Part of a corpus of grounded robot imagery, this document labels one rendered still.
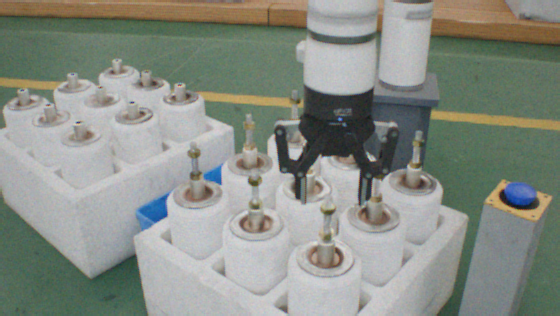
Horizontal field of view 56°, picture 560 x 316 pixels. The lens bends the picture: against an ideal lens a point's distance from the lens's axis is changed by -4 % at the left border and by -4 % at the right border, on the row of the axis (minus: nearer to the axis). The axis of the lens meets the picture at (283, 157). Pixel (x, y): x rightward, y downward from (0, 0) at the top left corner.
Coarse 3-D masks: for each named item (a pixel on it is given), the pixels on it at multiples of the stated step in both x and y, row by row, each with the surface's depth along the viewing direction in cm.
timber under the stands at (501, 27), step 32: (0, 0) 271; (32, 0) 269; (64, 0) 267; (96, 0) 265; (128, 0) 264; (160, 0) 263; (256, 0) 261; (288, 0) 260; (384, 0) 261; (448, 0) 265; (480, 0) 266; (448, 32) 237; (480, 32) 234; (512, 32) 232; (544, 32) 229
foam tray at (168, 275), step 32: (320, 160) 106; (160, 224) 88; (448, 224) 88; (160, 256) 82; (416, 256) 81; (448, 256) 88; (160, 288) 86; (192, 288) 80; (224, 288) 75; (384, 288) 75; (416, 288) 79; (448, 288) 95
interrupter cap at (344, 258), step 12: (312, 240) 73; (336, 240) 73; (300, 252) 71; (312, 252) 71; (336, 252) 71; (348, 252) 71; (300, 264) 69; (312, 264) 69; (324, 264) 69; (336, 264) 69; (348, 264) 69; (324, 276) 67; (336, 276) 67
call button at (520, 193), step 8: (512, 184) 71; (520, 184) 71; (504, 192) 70; (512, 192) 69; (520, 192) 69; (528, 192) 69; (536, 192) 69; (512, 200) 70; (520, 200) 68; (528, 200) 68
